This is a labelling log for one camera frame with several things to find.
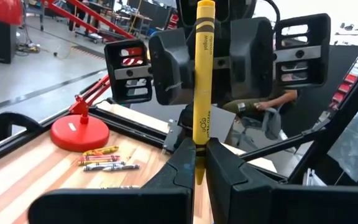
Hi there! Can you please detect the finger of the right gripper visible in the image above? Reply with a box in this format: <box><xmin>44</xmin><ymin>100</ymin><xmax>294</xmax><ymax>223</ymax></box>
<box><xmin>149</xmin><ymin>28</ymin><xmax>196</xmax><ymax>106</ymax></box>
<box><xmin>230</xmin><ymin>16</ymin><xmax>274</xmax><ymax>100</ymax></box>

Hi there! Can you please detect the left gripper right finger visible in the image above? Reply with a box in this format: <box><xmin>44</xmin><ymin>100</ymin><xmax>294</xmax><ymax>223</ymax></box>
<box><xmin>205</xmin><ymin>137</ymin><xmax>287</xmax><ymax>224</ymax></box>

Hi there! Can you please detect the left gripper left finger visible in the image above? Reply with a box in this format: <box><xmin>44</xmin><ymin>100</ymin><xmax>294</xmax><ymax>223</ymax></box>
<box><xmin>141</xmin><ymin>138</ymin><xmax>196</xmax><ymax>224</ymax></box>

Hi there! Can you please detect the red crayon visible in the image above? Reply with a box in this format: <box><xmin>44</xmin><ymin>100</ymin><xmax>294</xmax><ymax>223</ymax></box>
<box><xmin>78</xmin><ymin>157</ymin><xmax>119</xmax><ymax>162</ymax></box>
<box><xmin>80</xmin><ymin>154</ymin><xmax>121</xmax><ymax>159</ymax></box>

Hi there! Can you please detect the person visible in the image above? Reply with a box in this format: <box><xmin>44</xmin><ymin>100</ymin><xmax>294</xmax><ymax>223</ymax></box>
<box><xmin>222</xmin><ymin>88</ymin><xmax>299</xmax><ymax>126</ymax></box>

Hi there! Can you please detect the grey office chair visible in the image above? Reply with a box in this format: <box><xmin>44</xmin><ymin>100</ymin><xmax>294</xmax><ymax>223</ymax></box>
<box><xmin>231</xmin><ymin>106</ymin><xmax>292</xmax><ymax>151</ymax></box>

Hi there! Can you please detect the clear plastic sheet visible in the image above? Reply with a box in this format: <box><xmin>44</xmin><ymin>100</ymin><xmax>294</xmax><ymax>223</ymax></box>
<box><xmin>328</xmin><ymin>90</ymin><xmax>358</xmax><ymax>183</ymax></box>

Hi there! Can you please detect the red desk lamp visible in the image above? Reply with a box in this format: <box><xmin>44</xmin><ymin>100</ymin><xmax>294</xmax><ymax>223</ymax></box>
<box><xmin>0</xmin><ymin>0</ymin><xmax>137</xmax><ymax>154</ymax></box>

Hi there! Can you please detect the black floor speaker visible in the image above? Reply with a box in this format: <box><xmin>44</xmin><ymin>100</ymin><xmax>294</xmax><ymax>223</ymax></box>
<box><xmin>0</xmin><ymin>15</ymin><xmax>18</xmax><ymax>65</ymax></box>

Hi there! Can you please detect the silver metal bracket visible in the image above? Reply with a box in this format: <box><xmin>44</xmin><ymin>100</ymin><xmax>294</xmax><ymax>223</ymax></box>
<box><xmin>302</xmin><ymin>167</ymin><xmax>328</xmax><ymax>188</ymax></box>

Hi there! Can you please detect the floor cable bundle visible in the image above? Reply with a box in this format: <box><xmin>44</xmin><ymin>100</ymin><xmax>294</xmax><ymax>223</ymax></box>
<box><xmin>15</xmin><ymin>41</ymin><xmax>42</xmax><ymax>57</ymax></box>

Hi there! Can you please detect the black frame clamp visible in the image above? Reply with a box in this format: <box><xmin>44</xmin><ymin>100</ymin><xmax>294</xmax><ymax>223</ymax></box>
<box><xmin>0</xmin><ymin>111</ymin><xmax>45</xmax><ymax>144</ymax></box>

